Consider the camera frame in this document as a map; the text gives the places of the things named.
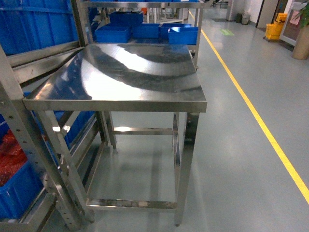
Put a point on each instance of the stainless steel shelf rack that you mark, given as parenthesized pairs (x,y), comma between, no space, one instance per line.
(67,187)

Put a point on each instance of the blue bin with red bags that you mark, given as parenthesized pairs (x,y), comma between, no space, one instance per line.
(21,190)

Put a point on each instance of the stainless steel table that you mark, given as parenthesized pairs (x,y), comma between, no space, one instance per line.
(109,78)

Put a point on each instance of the yellow mop bucket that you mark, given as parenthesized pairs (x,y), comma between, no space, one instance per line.
(273,31)

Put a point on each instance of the red bubble wrap bags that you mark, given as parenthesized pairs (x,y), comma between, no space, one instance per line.
(12,157)

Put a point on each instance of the green potted plant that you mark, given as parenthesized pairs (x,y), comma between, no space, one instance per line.
(301,49)

